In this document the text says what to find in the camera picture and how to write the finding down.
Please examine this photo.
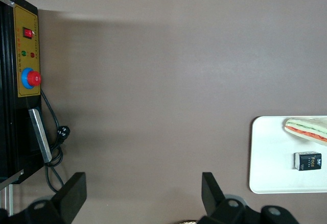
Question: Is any silver metal sealing bar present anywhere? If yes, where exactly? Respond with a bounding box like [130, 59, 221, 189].
[28, 108, 53, 163]

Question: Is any cream plastic tray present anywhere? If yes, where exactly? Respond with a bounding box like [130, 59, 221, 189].
[249, 116, 327, 194]

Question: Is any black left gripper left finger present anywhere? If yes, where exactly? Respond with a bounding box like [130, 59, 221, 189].
[10, 172, 88, 224]

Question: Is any red emergency stop button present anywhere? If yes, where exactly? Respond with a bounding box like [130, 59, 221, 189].
[20, 67, 42, 90]

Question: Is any wrapped triangle sandwich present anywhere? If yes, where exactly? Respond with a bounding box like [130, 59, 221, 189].
[282, 116, 327, 147]

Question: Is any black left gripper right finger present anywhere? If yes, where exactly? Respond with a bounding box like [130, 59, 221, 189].
[199, 172, 248, 224]

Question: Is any black tissue pack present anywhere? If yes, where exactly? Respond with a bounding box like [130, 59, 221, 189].
[293, 152, 323, 171]

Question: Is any aluminium profile frame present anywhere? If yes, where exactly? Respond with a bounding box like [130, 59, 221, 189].
[0, 183, 14, 217]

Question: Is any black power cable with plug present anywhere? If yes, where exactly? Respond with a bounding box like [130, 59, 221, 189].
[40, 88, 71, 193]

